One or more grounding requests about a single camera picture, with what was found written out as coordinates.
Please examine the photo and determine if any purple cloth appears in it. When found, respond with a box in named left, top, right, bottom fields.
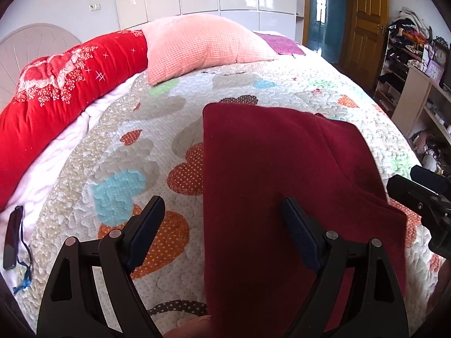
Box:
left=256, top=32, right=305, bottom=56

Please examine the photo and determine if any black phone with strap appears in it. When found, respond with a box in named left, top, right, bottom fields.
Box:
left=3, top=205, right=33, bottom=295

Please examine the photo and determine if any white round headboard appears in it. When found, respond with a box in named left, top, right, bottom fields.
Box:
left=0, top=24, right=81, bottom=111

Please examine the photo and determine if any pale pink bed sheet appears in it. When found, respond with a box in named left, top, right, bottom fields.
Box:
left=0, top=73, right=142, bottom=268

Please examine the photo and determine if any dark red garment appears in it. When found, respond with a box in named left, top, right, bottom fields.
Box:
left=203, top=103, right=407, bottom=337

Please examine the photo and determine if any pink checked pillow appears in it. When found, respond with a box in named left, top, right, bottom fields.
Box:
left=142, top=14, right=277, bottom=86

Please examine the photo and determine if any cluttered white shelf unit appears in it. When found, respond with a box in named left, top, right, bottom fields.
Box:
left=374, top=7, right=450, bottom=176

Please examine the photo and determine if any red floral duvet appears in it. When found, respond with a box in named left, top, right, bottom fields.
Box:
left=1, top=30, right=147, bottom=208

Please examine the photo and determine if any patchwork heart quilt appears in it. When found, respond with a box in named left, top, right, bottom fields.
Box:
left=17, top=55, right=450, bottom=337

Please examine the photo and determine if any wooden door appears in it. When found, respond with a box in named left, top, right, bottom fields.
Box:
left=339, top=0, right=389, bottom=92

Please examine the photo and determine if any small desk clock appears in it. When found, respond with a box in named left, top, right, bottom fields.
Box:
left=433, top=46, right=448, bottom=67

